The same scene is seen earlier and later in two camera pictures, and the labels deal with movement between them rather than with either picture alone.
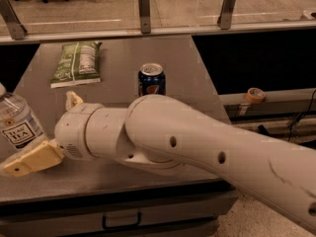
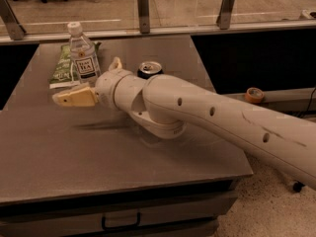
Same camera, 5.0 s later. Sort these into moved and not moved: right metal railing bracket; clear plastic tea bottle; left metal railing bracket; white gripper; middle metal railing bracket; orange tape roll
Moved: white gripper; clear plastic tea bottle
Not moved: middle metal railing bracket; orange tape roll; right metal railing bracket; left metal railing bracket
